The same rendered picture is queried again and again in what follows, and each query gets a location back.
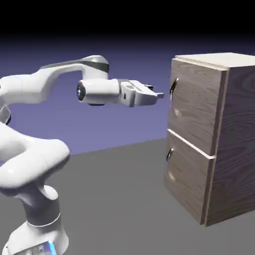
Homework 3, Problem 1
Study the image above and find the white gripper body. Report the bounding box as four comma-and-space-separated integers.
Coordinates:
129, 80, 158, 108

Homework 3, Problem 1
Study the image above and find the tall wood cabinet door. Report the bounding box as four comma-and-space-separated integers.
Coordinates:
167, 58, 227, 156

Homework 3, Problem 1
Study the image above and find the light wood cabinet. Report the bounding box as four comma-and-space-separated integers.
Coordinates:
164, 52, 255, 227

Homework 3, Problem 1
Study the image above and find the short wood cabinet door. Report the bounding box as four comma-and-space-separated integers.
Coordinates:
164, 129, 214, 225

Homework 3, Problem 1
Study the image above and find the long curved metal handle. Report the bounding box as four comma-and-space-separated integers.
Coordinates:
169, 77, 179, 102

